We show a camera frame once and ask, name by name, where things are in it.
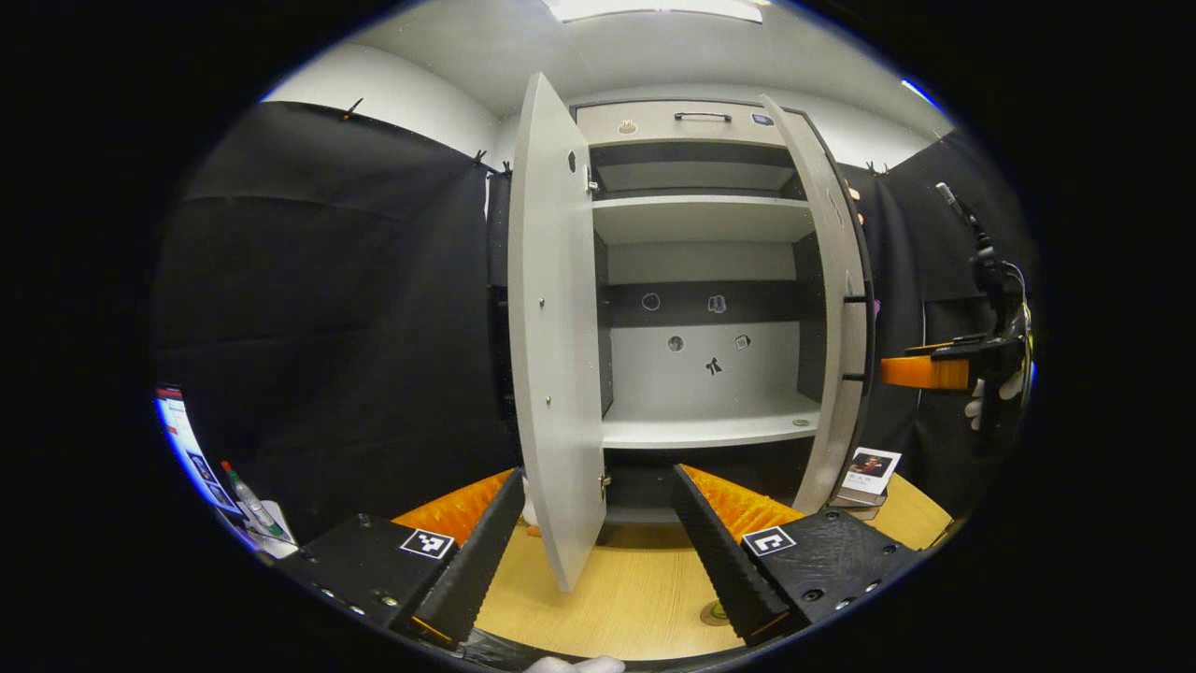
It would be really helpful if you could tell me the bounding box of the small white holder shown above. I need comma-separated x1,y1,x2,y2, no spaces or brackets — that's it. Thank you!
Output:
250,523,300,560

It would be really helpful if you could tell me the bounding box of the light grey cabinet door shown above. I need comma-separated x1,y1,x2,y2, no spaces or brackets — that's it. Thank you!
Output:
507,73,608,594
762,93,872,515

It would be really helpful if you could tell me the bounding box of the grey cabinet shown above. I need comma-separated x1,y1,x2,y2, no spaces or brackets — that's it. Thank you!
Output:
486,98,879,524

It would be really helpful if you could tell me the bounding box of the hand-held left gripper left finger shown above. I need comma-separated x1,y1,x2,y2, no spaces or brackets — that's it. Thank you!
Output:
276,467,526,648

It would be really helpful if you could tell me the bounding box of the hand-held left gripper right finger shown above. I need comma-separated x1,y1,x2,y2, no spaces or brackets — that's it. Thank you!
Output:
671,464,926,646

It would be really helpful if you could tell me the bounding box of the white plush bird toy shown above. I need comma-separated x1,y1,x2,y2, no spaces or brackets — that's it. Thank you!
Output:
520,472,545,539

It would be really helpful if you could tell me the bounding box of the white photo cover book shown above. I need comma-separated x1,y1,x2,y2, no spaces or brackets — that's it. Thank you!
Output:
841,447,903,496

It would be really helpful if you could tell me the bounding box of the white printed board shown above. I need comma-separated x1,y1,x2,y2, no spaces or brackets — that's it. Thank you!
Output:
154,385,246,538

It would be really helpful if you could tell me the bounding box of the white cabinet shelf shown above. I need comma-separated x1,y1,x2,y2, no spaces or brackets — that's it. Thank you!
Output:
592,194,817,246
602,391,823,450

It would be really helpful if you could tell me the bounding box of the grey cabinet drawer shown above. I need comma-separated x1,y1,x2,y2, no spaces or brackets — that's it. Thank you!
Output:
577,101,795,148

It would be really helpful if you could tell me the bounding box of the black backdrop cloth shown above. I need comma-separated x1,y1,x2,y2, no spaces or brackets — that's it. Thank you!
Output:
149,98,1038,543

